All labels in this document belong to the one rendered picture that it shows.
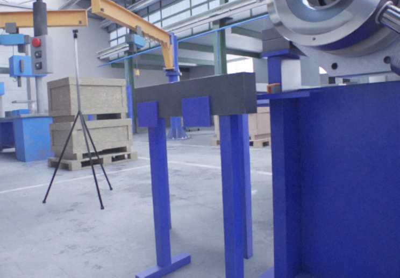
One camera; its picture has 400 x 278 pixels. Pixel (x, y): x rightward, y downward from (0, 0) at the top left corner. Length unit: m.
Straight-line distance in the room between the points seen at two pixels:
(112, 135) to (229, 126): 4.14
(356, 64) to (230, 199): 0.63
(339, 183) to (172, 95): 0.75
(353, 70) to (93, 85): 4.28
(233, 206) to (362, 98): 0.62
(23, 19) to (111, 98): 2.77
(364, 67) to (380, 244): 0.65
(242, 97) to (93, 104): 4.09
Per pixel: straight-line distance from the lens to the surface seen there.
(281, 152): 1.29
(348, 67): 1.19
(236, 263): 1.23
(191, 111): 1.19
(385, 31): 1.05
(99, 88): 5.09
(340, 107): 1.32
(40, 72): 1.15
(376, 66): 1.16
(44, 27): 1.18
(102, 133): 5.05
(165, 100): 1.32
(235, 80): 1.07
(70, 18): 6.95
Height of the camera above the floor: 0.75
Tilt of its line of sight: 3 degrees down
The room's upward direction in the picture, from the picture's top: 3 degrees counter-clockwise
